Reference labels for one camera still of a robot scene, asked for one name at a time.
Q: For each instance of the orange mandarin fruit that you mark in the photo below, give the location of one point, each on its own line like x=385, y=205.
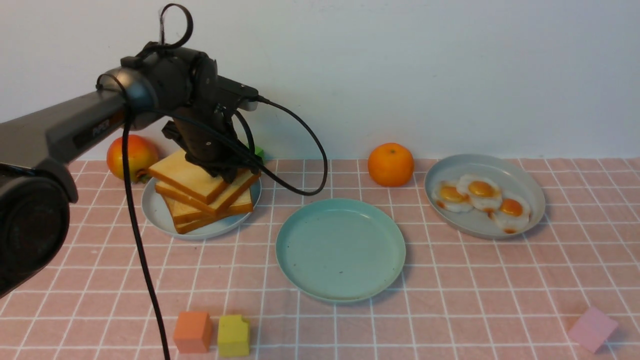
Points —
x=390, y=165

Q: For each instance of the teal center plate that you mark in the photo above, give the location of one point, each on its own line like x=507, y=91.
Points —
x=340, y=250

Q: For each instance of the orange foam cube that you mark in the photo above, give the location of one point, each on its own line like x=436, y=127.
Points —
x=193, y=332

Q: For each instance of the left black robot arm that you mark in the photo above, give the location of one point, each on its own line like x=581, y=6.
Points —
x=37, y=188

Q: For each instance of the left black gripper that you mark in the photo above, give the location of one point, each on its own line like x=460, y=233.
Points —
x=215, y=137

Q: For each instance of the yellow foam cube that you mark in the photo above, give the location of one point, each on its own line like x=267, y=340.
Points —
x=233, y=337

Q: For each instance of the toast slice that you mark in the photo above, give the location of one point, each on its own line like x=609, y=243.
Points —
x=242, y=183
x=183, y=226
x=189, y=178
x=185, y=209

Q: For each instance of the pink checkered tablecloth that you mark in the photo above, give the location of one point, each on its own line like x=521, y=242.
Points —
x=459, y=297

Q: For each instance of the light blue bread plate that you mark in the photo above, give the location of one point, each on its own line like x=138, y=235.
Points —
x=157, y=213

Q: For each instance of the fried egg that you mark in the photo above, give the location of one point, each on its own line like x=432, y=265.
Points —
x=446, y=197
x=481, y=192
x=512, y=215

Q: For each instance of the grey egg plate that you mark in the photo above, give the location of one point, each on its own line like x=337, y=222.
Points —
x=513, y=182

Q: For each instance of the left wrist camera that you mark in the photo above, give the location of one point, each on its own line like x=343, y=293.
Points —
x=235, y=95

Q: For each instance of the pink foam cube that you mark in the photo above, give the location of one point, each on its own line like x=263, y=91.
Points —
x=592, y=330

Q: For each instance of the red yellow apple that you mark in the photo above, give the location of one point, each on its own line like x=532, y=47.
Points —
x=142, y=154

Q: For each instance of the green foam cube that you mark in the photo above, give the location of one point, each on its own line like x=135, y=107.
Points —
x=260, y=153

